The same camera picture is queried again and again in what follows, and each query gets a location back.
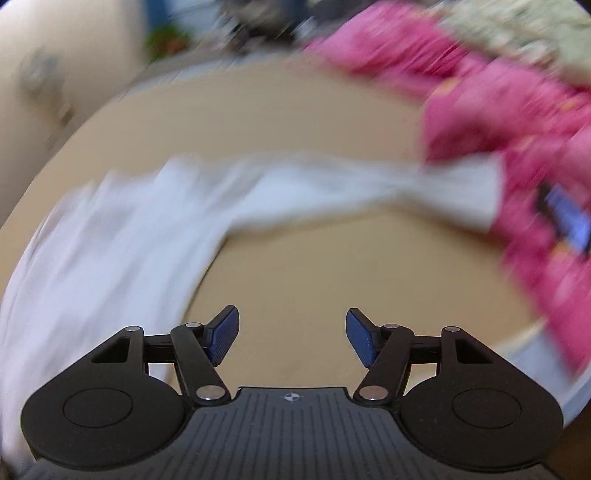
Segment black smartphone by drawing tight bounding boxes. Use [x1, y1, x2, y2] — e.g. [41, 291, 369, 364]
[536, 182, 590, 258]

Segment potted green plant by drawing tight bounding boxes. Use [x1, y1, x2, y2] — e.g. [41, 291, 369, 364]
[145, 23, 193, 63]

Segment pale green floral quilt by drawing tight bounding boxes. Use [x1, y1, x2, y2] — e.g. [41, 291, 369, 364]
[429, 0, 590, 87]

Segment tan mattress pad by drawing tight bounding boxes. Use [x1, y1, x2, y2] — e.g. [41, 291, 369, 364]
[1, 55, 541, 388]

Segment white t-shirt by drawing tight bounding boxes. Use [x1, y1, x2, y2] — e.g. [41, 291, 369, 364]
[1, 152, 503, 472]

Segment white standing fan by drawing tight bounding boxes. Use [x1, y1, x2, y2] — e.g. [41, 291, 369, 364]
[16, 48, 75, 129]

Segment pink floral quilt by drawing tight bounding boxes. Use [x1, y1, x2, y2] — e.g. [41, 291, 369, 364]
[308, 1, 590, 371]

